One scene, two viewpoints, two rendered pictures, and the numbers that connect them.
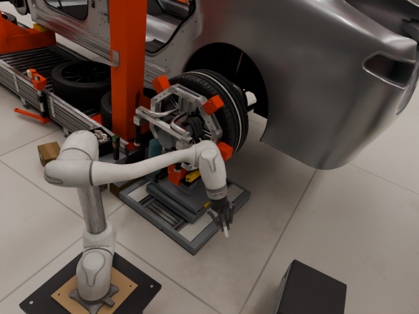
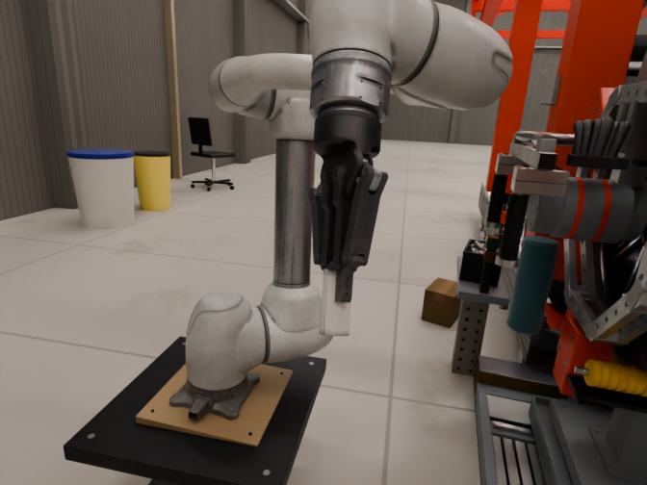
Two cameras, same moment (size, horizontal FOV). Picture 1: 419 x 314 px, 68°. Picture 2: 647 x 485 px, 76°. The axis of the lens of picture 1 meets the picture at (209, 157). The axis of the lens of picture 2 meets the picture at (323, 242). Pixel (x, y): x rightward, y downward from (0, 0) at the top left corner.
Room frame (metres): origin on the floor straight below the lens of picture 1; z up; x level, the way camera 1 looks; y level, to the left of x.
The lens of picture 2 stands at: (0.84, -0.54, 1.03)
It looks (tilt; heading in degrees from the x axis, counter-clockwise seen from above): 17 degrees down; 77
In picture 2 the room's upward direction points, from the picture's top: 3 degrees clockwise
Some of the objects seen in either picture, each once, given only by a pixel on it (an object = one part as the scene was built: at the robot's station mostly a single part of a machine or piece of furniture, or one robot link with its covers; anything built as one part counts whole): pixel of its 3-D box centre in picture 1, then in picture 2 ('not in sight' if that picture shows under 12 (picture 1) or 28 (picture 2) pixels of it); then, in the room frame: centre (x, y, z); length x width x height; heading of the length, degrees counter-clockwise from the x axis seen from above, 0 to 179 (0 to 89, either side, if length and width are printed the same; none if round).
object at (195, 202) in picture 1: (189, 177); (642, 427); (1.83, 0.12, 0.32); 0.40 x 0.30 x 0.28; 61
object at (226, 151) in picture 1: (222, 151); not in sight; (1.53, -0.07, 0.85); 0.09 x 0.08 x 0.07; 61
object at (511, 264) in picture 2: (179, 159); (512, 228); (1.39, 0.17, 0.83); 0.04 x 0.04 x 0.16
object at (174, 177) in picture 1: (181, 169); (598, 360); (1.72, 0.18, 0.48); 0.16 x 0.12 x 0.17; 151
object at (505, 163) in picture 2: (141, 118); (515, 164); (1.59, 0.45, 0.93); 0.09 x 0.05 x 0.05; 151
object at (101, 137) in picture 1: (99, 141); (482, 260); (1.80, 0.82, 0.51); 0.20 x 0.14 x 0.13; 52
